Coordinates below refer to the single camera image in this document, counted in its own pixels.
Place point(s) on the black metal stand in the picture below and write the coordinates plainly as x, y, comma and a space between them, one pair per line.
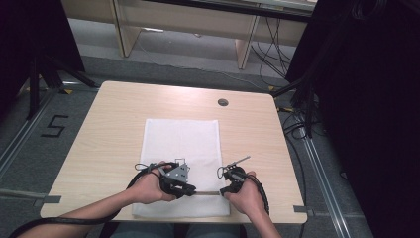
308, 109
33, 89

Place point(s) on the grey metal floor rail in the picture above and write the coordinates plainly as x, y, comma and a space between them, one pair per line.
325, 185
23, 134

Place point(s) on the black curtain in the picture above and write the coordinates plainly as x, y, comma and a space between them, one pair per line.
29, 36
369, 99

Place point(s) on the round grey table grommet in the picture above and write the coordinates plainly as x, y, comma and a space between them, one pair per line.
223, 102

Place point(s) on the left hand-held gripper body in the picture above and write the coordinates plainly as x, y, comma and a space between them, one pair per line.
176, 173

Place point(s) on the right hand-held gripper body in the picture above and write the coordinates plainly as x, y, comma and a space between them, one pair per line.
236, 175

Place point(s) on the person's right hand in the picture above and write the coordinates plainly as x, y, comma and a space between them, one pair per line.
249, 198

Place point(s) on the light wooden desk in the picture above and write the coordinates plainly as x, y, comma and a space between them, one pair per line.
185, 20

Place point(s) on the white cloth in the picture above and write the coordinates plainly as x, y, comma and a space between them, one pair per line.
181, 142

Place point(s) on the person's left hand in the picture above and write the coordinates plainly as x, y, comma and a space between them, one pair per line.
147, 190

